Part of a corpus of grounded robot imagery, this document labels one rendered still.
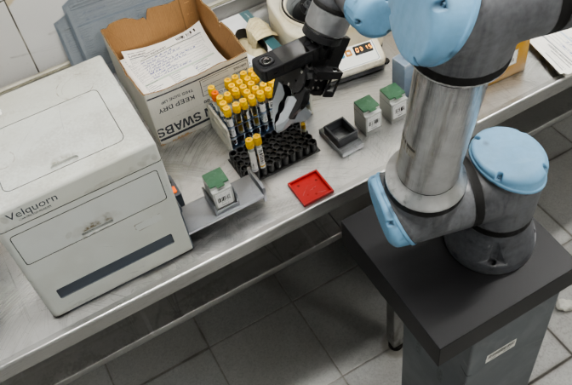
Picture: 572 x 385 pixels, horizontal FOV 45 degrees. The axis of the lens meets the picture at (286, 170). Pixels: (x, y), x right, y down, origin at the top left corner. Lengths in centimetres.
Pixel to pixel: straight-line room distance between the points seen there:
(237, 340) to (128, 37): 102
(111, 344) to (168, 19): 89
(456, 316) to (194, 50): 88
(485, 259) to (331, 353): 107
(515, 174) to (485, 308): 25
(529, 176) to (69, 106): 75
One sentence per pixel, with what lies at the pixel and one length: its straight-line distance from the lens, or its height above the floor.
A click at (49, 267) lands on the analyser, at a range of 124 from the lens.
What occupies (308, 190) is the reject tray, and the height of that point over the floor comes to 88.
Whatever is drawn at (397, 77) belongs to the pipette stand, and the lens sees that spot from 153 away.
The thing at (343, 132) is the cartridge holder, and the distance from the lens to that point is 147.
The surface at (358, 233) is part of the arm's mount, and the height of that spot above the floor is 95.
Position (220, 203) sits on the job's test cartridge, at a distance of 131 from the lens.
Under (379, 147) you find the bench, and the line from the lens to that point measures 146.
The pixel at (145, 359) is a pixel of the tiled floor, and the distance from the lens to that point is 227.
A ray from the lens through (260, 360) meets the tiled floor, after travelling 219.
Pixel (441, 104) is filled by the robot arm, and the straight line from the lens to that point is 80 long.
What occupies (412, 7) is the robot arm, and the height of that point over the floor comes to 153.
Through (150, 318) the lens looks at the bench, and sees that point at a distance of 201.
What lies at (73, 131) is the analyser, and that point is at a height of 117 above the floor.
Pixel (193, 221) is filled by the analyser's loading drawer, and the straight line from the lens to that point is 133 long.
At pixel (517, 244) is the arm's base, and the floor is 100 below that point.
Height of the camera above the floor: 194
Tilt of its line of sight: 48 degrees down
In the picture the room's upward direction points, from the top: 9 degrees counter-clockwise
